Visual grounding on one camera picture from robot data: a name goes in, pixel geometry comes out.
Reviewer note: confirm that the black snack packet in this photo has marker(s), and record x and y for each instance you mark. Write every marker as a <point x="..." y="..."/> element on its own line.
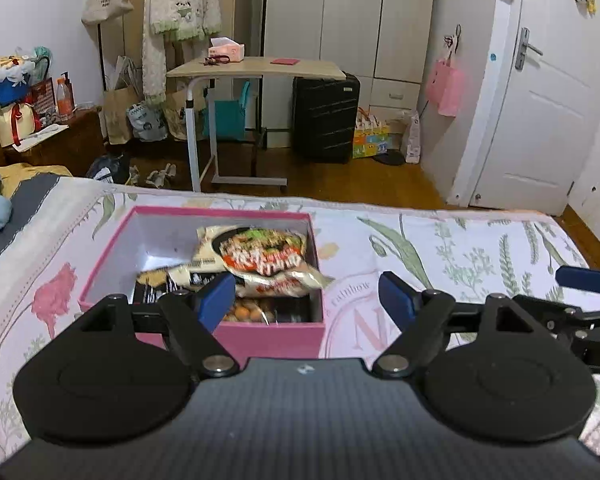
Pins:
<point x="150" y="292"/>

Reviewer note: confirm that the pair of shoes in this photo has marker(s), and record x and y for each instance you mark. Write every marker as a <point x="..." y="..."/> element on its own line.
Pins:
<point x="160" y="175"/>

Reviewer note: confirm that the teal bag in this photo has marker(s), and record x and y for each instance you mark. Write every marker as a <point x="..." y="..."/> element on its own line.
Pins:
<point x="227" y="120"/>

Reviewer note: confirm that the black bag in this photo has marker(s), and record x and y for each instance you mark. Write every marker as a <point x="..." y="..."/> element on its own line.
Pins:
<point x="107" y="169"/>

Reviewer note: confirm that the red notebook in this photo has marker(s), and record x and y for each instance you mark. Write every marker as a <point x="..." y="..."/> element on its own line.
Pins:
<point x="285" y="61"/>

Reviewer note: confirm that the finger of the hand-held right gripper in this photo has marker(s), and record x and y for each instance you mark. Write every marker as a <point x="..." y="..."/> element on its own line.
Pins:
<point x="580" y="279"/>
<point x="580" y="322"/>

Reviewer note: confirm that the cream knitted cardigan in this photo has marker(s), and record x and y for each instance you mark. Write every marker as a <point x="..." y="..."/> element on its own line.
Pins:
<point x="180" y="0"/>

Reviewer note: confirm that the red printed box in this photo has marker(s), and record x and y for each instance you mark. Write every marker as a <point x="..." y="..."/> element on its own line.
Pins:
<point x="42" y="97"/>

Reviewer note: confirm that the yellow cloth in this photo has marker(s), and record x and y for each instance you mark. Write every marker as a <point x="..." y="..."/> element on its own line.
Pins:
<point x="25" y="175"/>

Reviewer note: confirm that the grey blanket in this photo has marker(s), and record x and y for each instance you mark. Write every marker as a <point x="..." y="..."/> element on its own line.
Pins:
<point x="25" y="210"/>

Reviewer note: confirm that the dark small item on table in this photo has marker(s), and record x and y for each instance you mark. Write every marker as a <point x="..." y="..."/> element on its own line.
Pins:
<point x="216" y="60"/>

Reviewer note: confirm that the wooden side table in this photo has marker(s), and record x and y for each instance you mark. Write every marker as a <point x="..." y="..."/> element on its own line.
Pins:
<point x="255" y="66"/>

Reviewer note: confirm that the colourful cardboard box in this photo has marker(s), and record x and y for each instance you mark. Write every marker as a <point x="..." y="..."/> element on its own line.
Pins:
<point x="375" y="140"/>

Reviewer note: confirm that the blue flower gift basket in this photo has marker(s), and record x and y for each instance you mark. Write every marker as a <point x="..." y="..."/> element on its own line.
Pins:
<point x="5" y="92"/>

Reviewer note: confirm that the pink gift bag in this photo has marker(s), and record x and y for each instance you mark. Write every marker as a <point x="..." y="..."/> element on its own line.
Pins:
<point x="445" y="87"/>

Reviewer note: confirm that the light blue patterned bag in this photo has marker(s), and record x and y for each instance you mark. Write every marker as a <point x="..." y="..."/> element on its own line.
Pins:
<point x="147" y="122"/>

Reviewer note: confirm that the black suitcase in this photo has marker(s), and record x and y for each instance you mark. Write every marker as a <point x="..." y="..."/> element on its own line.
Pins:
<point x="325" y="115"/>

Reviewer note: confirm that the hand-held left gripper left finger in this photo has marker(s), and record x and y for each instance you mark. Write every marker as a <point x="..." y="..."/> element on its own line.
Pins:
<point x="215" y="302"/>

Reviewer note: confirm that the cream instant noodle packet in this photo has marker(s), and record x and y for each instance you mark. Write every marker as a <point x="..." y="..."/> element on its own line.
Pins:
<point x="265" y="260"/>

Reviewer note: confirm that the pink cardboard box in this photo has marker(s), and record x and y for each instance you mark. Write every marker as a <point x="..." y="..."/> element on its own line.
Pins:
<point x="270" y="342"/>

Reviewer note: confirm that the cream gift bag red ribbon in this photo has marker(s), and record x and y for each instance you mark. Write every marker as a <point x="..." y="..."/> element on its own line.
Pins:
<point x="12" y="125"/>

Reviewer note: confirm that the white printed package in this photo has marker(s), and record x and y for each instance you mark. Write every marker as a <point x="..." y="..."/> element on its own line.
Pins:
<point x="411" y="140"/>

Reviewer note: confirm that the white door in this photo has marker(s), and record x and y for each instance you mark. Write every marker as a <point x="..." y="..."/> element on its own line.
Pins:
<point x="545" y="125"/>

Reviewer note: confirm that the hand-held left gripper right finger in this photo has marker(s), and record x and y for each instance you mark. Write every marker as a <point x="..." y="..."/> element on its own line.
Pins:
<point x="397" y="302"/>

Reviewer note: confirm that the brown paper bag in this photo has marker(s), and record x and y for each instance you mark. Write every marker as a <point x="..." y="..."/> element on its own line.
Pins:
<point x="117" y="115"/>

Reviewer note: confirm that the white wardrobe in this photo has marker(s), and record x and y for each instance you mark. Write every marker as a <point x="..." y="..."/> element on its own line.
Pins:
<point x="350" y="15"/>

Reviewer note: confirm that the orange bottle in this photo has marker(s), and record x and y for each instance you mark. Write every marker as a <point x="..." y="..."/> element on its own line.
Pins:
<point x="65" y="102"/>

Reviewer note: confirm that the pink tissue box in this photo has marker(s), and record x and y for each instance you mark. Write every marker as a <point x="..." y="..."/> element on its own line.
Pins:
<point x="227" y="51"/>

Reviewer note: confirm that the wooden nightstand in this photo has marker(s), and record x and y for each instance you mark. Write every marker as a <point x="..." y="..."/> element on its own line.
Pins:
<point x="75" y="142"/>

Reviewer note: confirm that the floral bedsheet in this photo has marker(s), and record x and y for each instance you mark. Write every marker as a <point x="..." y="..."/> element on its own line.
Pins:
<point x="430" y="240"/>

